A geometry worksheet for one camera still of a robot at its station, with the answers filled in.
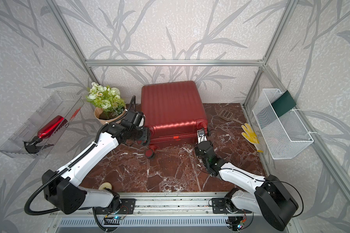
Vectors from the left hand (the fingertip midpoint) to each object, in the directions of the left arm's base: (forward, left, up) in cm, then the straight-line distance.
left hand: (146, 133), depth 81 cm
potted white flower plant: (+16, +24, +8) cm, 30 cm away
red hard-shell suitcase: (+12, -14, +5) cm, 19 cm away
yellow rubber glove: (+8, -68, -17) cm, 71 cm away
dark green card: (+9, -73, +16) cm, 75 cm away
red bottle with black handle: (-16, +42, +14) cm, 47 cm away
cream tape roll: (-23, +22, -17) cm, 36 cm away
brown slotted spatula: (+28, -56, -17) cm, 64 cm away
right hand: (+1, -31, -6) cm, 32 cm away
